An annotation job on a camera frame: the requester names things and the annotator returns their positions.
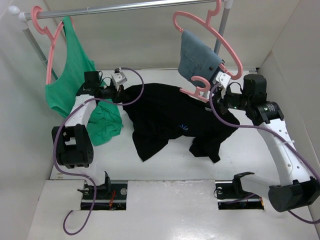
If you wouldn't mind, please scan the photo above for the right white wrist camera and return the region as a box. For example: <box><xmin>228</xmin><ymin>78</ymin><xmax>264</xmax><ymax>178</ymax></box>
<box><xmin>214</xmin><ymin>71</ymin><xmax>231</xmax><ymax>91</ymax></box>

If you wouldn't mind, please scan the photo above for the green tank top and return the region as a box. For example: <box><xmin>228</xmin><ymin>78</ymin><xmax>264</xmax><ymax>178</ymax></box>
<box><xmin>45</xmin><ymin>17</ymin><xmax>123</xmax><ymax>146</ymax></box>

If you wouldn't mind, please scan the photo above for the metal clothes rack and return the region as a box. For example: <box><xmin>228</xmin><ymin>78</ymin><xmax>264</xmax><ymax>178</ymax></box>
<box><xmin>7</xmin><ymin>0</ymin><xmax>235</xmax><ymax>98</ymax></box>

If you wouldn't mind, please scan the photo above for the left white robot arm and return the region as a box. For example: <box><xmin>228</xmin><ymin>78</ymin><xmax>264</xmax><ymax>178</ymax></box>
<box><xmin>51</xmin><ymin>68</ymin><xmax>127</xmax><ymax>179</ymax></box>

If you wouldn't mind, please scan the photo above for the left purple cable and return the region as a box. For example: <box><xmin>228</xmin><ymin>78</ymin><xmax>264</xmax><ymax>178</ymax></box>
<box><xmin>53</xmin><ymin>66</ymin><xmax>145</xmax><ymax>236</ymax></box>

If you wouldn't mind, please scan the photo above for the purple cable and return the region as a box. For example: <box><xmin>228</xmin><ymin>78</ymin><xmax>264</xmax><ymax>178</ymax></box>
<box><xmin>208</xmin><ymin>83</ymin><xmax>320</xmax><ymax>225</ymax></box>
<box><xmin>53</xmin><ymin>66</ymin><xmax>145</xmax><ymax>236</ymax></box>

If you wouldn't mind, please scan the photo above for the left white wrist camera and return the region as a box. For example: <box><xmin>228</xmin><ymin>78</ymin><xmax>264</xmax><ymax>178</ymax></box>
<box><xmin>111</xmin><ymin>68</ymin><xmax>127</xmax><ymax>90</ymax></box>

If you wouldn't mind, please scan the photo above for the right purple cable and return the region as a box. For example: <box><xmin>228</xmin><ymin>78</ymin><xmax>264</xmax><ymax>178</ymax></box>
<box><xmin>208</xmin><ymin>83</ymin><xmax>320</xmax><ymax>225</ymax></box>

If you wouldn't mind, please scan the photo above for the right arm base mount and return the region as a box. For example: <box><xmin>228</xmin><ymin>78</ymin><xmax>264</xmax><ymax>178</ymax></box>
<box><xmin>213</xmin><ymin>171</ymin><xmax>265</xmax><ymax>210</ymax></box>

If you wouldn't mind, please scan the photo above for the blue denim garment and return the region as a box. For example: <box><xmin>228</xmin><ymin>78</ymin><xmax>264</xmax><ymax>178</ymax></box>
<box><xmin>177</xmin><ymin>30</ymin><xmax>223</xmax><ymax>82</ymax></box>

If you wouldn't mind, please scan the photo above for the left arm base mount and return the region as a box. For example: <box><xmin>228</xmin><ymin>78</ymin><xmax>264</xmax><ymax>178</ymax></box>
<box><xmin>77</xmin><ymin>172</ymin><xmax>128</xmax><ymax>211</ymax></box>

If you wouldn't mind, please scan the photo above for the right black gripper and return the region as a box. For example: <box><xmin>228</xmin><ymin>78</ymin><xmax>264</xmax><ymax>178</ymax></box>
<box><xmin>205</xmin><ymin>83</ymin><xmax>252</xmax><ymax>114</ymax></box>

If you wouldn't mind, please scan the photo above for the pink hanger with denim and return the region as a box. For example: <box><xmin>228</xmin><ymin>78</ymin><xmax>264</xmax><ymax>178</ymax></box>
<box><xmin>172</xmin><ymin>0</ymin><xmax>244</xmax><ymax>81</ymax></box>

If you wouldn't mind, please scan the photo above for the black t shirt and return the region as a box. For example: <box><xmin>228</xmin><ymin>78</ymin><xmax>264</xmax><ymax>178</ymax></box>
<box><xmin>123</xmin><ymin>83</ymin><xmax>236</xmax><ymax>163</ymax></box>

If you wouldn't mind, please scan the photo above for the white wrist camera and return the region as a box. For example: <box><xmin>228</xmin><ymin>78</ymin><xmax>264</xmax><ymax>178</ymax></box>
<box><xmin>111</xmin><ymin>68</ymin><xmax>127</xmax><ymax>90</ymax></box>
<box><xmin>214</xmin><ymin>71</ymin><xmax>231</xmax><ymax>91</ymax></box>

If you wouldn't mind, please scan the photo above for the aluminium rail right side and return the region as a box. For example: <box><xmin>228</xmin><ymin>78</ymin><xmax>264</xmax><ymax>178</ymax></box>
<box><xmin>248</xmin><ymin>70</ymin><xmax>258</xmax><ymax>75</ymax></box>

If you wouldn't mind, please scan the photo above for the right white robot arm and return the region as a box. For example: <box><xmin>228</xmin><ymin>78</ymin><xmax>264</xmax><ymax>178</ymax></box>
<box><xmin>210</xmin><ymin>72</ymin><xmax>320</xmax><ymax>212</ymax></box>

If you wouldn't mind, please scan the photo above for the pink hanger with tank top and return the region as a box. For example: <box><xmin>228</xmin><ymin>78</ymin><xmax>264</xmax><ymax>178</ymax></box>
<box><xmin>30</xmin><ymin>5</ymin><xmax>76</xmax><ymax>85</ymax></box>

